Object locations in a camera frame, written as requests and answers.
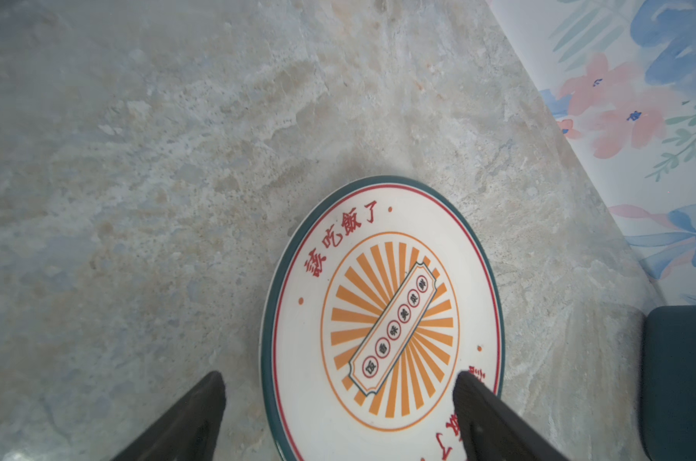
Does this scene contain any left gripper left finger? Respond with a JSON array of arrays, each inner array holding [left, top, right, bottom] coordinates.
[[115, 371, 226, 460]]

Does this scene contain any teal plastic bin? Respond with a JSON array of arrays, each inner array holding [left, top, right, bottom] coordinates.
[[639, 305, 696, 460]]

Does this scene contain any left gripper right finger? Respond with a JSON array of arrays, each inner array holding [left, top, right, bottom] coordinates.
[[453, 371, 567, 461]]

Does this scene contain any sunburst plate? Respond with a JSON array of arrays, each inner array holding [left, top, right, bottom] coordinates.
[[260, 176, 505, 460]]

